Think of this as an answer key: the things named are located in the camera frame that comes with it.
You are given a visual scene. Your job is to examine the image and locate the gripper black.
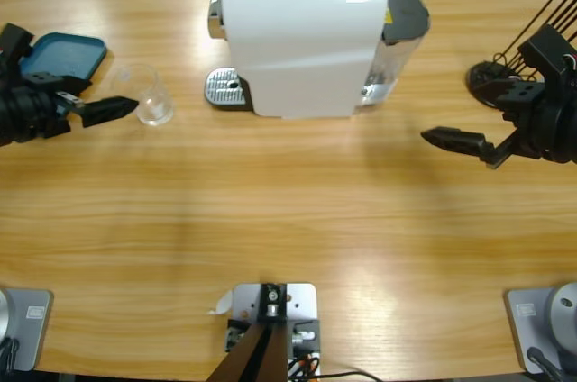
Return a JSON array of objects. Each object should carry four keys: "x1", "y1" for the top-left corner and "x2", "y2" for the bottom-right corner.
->
[
  {"x1": 20, "y1": 70, "x2": 139, "y2": 143},
  {"x1": 420, "y1": 78, "x2": 558, "y2": 170}
]

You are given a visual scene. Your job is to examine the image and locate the clear drinking glass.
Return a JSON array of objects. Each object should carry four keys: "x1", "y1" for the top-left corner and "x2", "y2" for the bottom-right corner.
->
[{"x1": 111, "y1": 63, "x2": 175, "y2": 127}]

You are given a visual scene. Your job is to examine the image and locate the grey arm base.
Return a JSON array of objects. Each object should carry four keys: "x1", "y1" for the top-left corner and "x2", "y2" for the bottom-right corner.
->
[
  {"x1": 503, "y1": 281, "x2": 577, "y2": 377},
  {"x1": 0, "y1": 287, "x2": 54, "y2": 373}
]

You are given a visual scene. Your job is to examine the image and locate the white capsule coffee machine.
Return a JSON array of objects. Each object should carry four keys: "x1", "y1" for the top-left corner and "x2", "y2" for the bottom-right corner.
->
[{"x1": 205, "y1": 0, "x2": 391, "y2": 122}]

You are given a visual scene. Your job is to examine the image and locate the black capsule holder with rods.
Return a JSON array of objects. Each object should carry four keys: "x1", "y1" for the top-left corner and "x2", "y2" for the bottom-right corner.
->
[{"x1": 466, "y1": 0, "x2": 577, "y2": 112}]

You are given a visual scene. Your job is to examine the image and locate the teal plastic tray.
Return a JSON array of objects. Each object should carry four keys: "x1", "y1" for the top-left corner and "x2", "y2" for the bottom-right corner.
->
[{"x1": 18, "y1": 32, "x2": 108, "y2": 88}]

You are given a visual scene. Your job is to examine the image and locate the clear water tank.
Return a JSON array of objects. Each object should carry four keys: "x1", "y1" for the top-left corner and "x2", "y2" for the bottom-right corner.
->
[{"x1": 358, "y1": 0, "x2": 432, "y2": 107}]

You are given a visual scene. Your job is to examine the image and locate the white paper tag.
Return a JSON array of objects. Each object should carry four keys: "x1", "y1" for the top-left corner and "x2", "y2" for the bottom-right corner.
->
[{"x1": 206, "y1": 290, "x2": 234, "y2": 315}]

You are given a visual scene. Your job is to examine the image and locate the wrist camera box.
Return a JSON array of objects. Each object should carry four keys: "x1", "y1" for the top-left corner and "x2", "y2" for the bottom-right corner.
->
[
  {"x1": 517, "y1": 23, "x2": 572, "y2": 84},
  {"x1": 0, "y1": 23, "x2": 36, "y2": 73}
]

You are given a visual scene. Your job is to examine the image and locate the black arm base cable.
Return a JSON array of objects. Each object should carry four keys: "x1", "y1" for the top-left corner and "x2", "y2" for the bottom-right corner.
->
[
  {"x1": 0, "y1": 337, "x2": 22, "y2": 373},
  {"x1": 526, "y1": 345, "x2": 567, "y2": 382}
]

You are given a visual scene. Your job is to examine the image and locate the white mount block dark post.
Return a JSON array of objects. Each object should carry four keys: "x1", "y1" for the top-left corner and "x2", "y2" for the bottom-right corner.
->
[{"x1": 206, "y1": 281, "x2": 322, "y2": 382}]

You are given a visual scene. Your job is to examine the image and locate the black mount cable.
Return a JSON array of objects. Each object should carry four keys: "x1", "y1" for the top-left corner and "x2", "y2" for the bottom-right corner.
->
[{"x1": 315, "y1": 369, "x2": 389, "y2": 382}]

